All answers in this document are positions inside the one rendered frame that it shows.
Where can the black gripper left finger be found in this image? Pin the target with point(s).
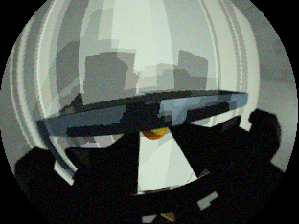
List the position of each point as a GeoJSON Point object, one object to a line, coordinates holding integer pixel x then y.
{"type": "Point", "coordinates": [121, 158]}

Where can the brown ball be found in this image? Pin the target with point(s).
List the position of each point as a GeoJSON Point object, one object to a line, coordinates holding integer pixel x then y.
{"type": "Point", "coordinates": [150, 135]}

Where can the translucent yellow ball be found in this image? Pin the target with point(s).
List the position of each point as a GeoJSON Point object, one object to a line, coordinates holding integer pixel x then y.
{"type": "Point", "coordinates": [160, 131]}

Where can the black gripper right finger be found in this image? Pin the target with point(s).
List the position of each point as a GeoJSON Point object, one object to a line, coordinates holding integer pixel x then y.
{"type": "Point", "coordinates": [199, 143]}

